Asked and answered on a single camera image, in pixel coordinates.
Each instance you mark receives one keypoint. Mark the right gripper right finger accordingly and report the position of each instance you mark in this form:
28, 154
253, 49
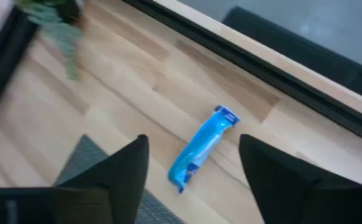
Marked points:
274, 177

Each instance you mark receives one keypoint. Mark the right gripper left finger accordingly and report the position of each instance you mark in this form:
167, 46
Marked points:
127, 174

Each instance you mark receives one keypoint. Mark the small green potted plant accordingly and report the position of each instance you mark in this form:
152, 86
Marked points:
59, 28

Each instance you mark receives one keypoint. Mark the black metal table frame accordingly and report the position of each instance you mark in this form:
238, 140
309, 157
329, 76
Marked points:
261, 71

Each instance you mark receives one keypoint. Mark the dark woven placemat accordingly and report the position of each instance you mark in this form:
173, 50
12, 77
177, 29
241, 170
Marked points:
87, 158

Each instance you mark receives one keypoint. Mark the dark blue chewy granola bar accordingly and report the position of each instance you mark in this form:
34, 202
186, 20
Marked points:
204, 146

